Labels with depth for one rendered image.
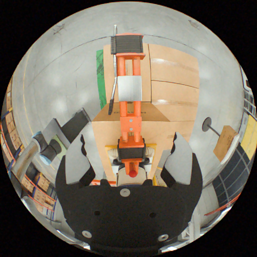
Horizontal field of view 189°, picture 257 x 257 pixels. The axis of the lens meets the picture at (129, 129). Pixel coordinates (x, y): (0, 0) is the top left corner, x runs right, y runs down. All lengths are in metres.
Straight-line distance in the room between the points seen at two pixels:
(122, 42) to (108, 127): 0.37
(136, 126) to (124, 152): 0.11
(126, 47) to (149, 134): 0.40
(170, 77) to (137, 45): 0.66
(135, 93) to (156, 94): 0.60
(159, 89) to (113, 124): 0.56
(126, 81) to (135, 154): 0.24
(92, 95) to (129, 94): 1.22
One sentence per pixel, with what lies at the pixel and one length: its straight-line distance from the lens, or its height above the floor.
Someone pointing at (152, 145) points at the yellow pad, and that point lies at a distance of 0.49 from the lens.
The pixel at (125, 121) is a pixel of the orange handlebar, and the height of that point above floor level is 1.09.
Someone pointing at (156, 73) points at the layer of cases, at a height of 0.54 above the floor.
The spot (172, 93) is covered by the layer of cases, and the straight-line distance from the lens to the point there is 0.89.
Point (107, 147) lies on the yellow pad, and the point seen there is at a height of 0.96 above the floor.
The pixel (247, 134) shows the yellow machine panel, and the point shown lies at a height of 1.02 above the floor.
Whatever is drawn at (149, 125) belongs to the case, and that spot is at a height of 0.94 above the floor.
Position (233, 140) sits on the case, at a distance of 1.78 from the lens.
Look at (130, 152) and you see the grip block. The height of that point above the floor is 1.09.
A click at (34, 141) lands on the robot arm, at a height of 1.03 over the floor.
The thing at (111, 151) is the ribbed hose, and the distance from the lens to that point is 0.43.
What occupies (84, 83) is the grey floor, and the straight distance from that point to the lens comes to 1.49.
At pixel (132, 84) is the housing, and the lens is 0.23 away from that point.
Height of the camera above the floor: 1.32
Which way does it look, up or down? 60 degrees down
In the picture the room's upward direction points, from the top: 178 degrees clockwise
